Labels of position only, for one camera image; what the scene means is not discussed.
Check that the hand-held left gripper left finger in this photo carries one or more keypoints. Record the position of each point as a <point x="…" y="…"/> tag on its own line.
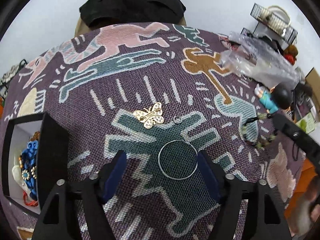
<point x="113" y="170"/>

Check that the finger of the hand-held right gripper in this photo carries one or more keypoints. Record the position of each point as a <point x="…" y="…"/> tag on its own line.
<point x="290" y="130"/>

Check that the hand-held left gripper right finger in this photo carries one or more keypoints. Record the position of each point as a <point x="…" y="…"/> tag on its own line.
<point x="212" y="177"/>

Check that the thin silver hoop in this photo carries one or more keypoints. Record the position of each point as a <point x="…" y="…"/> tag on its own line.
<point x="158" y="158"/>

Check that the black jewelry box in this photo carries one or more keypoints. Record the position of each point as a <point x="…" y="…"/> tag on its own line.
<point x="53" y="155"/>

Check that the pile of mixed jewelry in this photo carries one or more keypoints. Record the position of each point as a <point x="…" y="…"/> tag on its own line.
<point x="30" y="150"/>

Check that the person's right hand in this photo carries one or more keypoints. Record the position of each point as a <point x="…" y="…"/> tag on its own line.
<point x="302" y="205"/>

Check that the white box green label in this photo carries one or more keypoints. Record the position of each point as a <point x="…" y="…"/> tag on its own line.
<point x="306" y="123"/>

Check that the blue doll figure black head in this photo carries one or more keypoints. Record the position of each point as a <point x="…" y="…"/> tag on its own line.
<point x="282" y="95"/>

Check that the orange box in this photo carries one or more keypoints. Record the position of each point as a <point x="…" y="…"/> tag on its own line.
<point x="300" y="175"/>

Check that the open cardboard box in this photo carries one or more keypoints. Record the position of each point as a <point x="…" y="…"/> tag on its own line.
<point x="313" y="76"/>

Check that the gold butterfly brooch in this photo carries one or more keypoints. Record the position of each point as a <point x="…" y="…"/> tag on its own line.
<point x="150" y="116"/>

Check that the clear plastic bag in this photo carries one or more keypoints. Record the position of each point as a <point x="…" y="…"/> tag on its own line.
<point x="262" y="60"/>

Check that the red brown plush toy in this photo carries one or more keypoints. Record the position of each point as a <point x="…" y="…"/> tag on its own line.
<point x="291" y="53"/>

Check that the black bag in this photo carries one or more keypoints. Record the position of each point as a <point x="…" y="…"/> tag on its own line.
<point x="271" y="43"/>

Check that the printed woven blanket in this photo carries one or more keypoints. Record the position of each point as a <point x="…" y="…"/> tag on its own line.
<point x="175" y="80"/>

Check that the black shoe rack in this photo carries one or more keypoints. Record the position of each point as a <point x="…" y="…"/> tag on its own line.
<point x="10" y="75"/>

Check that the tan chair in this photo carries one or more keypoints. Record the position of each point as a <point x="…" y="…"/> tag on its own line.
<point x="79" y="27"/>

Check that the black jacket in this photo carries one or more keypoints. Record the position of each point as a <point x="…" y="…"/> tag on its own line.
<point x="132" y="7"/>

